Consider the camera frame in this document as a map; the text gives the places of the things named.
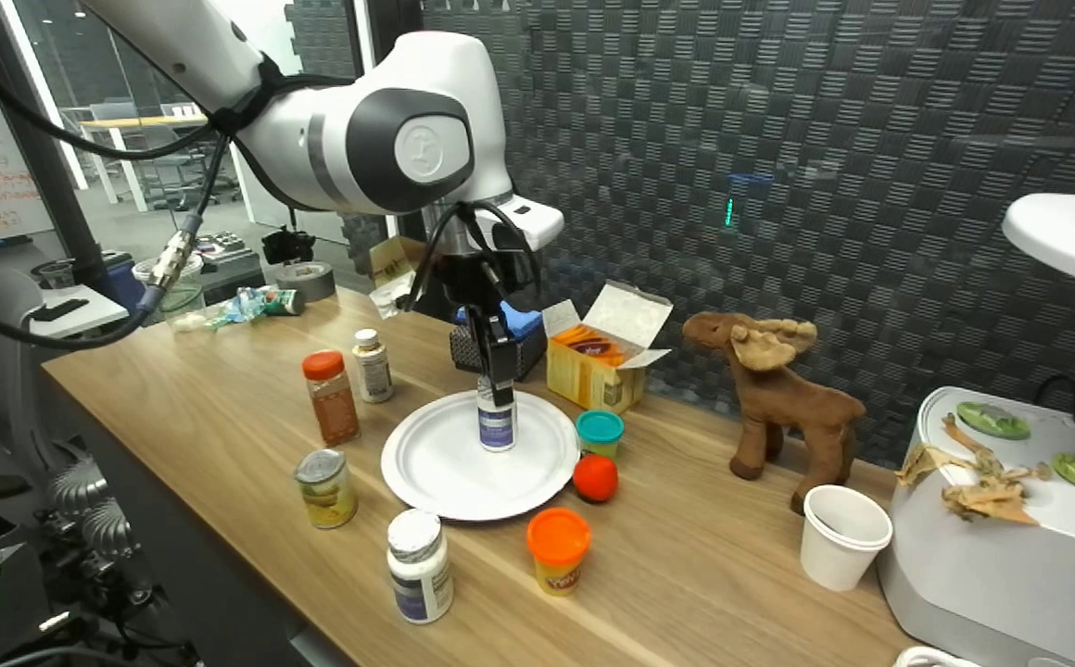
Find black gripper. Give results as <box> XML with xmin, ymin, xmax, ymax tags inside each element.
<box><xmin>453</xmin><ymin>241</ymin><xmax>542</xmax><ymax>408</ymax></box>

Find small white bottle blue label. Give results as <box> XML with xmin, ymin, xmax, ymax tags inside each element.
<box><xmin>476</xmin><ymin>380</ymin><xmax>519</xmax><ymax>452</ymax></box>

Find small white bottle cream label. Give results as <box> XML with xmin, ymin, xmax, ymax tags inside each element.
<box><xmin>348</xmin><ymin>326</ymin><xmax>400</xmax><ymax>408</ymax></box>

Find small tub teal lid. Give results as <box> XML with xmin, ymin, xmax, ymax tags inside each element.
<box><xmin>570</xmin><ymin>405</ymin><xmax>629</xmax><ymax>463</ymax></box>

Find brown spice bottle orange cap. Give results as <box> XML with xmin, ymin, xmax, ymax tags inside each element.
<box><xmin>302</xmin><ymin>347</ymin><xmax>365</xmax><ymax>452</ymax></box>

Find small tin can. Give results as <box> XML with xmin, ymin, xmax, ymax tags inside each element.
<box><xmin>293</xmin><ymin>443</ymin><xmax>359</xmax><ymax>535</ymax></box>

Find white paper plate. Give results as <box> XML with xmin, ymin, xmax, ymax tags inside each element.
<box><xmin>377</xmin><ymin>384</ymin><xmax>587</xmax><ymax>525</ymax></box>

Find open yellow cardboard box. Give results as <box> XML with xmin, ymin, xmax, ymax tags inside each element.
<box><xmin>542</xmin><ymin>277</ymin><xmax>679</xmax><ymax>414</ymax></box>

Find yellow tub orange lid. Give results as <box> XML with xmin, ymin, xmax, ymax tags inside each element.
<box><xmin>522</xmin><ymin>505</ymin><xmax>596</xmax><ymax>592</ymax></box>

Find grey tape roll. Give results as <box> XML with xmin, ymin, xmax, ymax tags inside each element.
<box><xmin>266</xmin><ymin>258</ymin><xmax>342</xmax><ymax>306</ymax></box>

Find large white pill bottle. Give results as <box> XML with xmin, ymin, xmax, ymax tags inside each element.
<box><xmin>384</xmin><ymin>508</ymin><xmax>458</xmax><ymax>625</ymax></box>

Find crumpled green plastic bag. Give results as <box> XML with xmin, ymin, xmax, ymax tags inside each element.
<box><xmin>170</xmin><ymin>282</ymin><xmax>309</xmax><ymax>333</ymax></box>

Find brown moose plush toy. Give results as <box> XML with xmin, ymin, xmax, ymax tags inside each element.
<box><xmin>679</xmin><ymin>306</ymin><xmax>873</xmax><ymax>515</ymax></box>

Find white paper cup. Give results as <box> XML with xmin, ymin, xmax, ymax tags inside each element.
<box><xmin>799</xmin><ymin>480</ymin><xmax>896</xmax><ymax>595</ymax></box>

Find dried brown leaves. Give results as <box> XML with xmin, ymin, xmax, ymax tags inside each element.
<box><xmin>894</xmin><ymin>411</ymin><xmax>1051</xmax><ymax>535</ymax></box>

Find black metal pole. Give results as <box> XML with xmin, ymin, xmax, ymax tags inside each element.
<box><xmin>0</xmin><ymin>0</ymin><xmax>108</xmax><ymax>289</ymax></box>

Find white bowl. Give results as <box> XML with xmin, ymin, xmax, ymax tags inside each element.
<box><xmin>890</xmin><ymin>641</ymin><xmax>984</xmax><ymax>667</ymax></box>

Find white plastic bin appliance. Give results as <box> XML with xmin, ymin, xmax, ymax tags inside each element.
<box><xmin>879</xmin><ymin>380</ymin><xmax>1075</xmax><ymax>667</ymax></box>

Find white round lamp head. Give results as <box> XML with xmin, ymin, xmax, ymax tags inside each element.
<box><xmin>998</xmin><ymin>189</ymin><xmax>1075</xmax><ymax>296</ymax></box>

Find black robot cable with connector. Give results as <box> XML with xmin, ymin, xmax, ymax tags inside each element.
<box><xmin>0</xmin><ymin>21</ymin><xmax>275</xmax><ymax>352</ymax></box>

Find black camera tripod rig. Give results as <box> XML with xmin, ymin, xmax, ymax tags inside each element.
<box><xmin>0</xmin><ymin>421</ymin><xmax>196</xmax><ymax>667</ymax></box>

